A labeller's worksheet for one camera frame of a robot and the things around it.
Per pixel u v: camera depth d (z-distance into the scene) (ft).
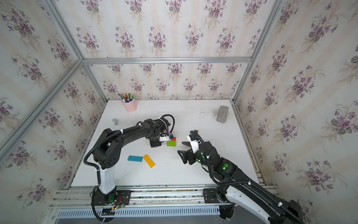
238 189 1.66
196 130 3.23
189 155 2.09
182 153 2.13
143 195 2.45
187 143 3.04
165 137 2.73
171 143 3.04
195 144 2.11
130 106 3.60
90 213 2.50
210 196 2.40
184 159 2.16
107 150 1.64
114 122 3.33
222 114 3.52
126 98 3.47
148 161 2.84
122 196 2.40
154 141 2.67
